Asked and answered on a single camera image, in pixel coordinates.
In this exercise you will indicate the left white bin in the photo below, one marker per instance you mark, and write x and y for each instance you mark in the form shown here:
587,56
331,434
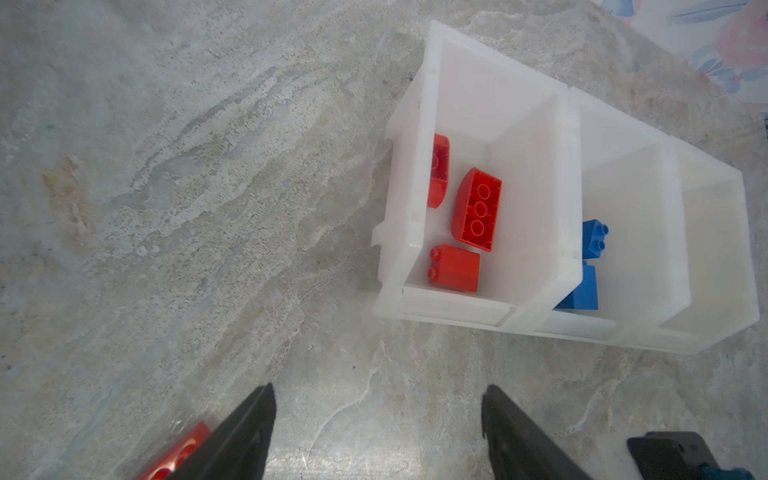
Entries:
513,123

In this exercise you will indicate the right white bin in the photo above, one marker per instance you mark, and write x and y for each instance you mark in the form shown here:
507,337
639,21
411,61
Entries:
724,297

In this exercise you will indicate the white bin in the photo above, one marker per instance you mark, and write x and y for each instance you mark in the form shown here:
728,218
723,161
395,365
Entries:
631,183
724,297
513,123

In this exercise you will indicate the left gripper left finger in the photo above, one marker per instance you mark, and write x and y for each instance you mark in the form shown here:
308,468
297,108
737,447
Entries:
238,448

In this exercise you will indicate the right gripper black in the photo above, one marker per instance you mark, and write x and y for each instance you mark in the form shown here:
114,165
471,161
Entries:
679,455

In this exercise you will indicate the red sloped lego brick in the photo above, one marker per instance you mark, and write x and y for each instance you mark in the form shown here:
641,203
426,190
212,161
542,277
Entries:
454,268

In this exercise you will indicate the red rounded lego brick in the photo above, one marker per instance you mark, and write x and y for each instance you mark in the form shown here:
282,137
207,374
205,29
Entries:
439,174

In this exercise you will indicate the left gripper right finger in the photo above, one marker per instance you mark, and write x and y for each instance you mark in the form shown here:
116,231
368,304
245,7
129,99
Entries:
518,448

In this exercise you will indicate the blue lego brick tall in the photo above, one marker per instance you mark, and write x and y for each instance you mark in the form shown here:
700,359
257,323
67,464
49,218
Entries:
585,295

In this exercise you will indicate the blue lego brick small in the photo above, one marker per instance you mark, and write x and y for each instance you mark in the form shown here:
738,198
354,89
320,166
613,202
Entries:
594,233

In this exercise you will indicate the middle white bin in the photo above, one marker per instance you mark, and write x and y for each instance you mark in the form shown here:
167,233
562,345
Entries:
631,183

